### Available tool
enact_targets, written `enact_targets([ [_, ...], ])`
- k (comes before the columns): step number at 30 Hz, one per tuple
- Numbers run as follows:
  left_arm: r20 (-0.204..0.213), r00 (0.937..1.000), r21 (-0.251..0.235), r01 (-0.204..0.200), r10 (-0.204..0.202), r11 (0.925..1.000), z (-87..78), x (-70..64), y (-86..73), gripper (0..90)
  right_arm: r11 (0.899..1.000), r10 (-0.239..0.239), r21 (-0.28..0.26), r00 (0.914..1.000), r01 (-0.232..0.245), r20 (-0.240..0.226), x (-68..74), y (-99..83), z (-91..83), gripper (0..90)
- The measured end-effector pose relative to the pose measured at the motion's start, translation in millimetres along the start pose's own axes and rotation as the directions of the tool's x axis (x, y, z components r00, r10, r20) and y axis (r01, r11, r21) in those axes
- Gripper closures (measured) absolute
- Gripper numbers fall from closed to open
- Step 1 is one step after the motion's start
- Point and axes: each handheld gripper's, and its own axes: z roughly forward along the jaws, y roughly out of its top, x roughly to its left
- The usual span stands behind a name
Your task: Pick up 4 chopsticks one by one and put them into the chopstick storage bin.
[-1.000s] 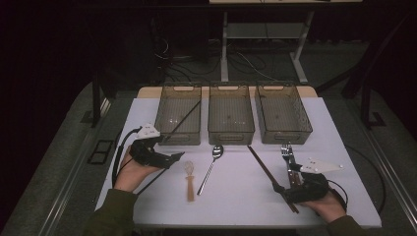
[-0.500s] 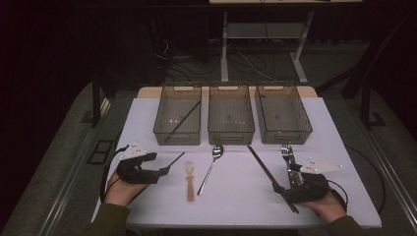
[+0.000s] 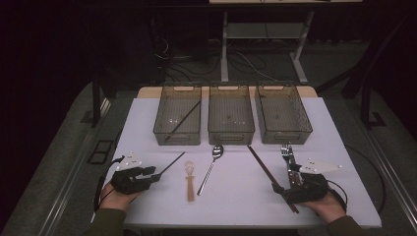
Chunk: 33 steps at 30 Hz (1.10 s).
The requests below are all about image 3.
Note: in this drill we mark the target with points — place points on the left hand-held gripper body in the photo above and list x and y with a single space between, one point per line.
129 182

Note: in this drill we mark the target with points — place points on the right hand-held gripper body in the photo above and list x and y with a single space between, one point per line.
306 193

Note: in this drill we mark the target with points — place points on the metal fork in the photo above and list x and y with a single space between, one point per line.
284 153

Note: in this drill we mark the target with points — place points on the black chopstick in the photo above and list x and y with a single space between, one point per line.
183 119
173 162

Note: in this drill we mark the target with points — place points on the brown wooden chopstick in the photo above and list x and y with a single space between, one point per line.
263 164

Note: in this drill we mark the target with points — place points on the translucent brown plastic bin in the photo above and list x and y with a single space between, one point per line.
282 111
177 98
231 111

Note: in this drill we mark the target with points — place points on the metal spoon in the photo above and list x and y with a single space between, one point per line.
217 151

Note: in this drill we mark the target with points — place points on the person's left hand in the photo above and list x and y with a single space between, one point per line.
116 200

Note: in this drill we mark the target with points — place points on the person's right hand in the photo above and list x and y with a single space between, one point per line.
327 209

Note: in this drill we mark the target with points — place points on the black metal stand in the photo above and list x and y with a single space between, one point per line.
95 105
365 105

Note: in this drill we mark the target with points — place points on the metal floor rail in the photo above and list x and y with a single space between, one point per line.
390 170
77 167

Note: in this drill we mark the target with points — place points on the white desk with metal frame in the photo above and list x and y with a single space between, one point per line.
224 49

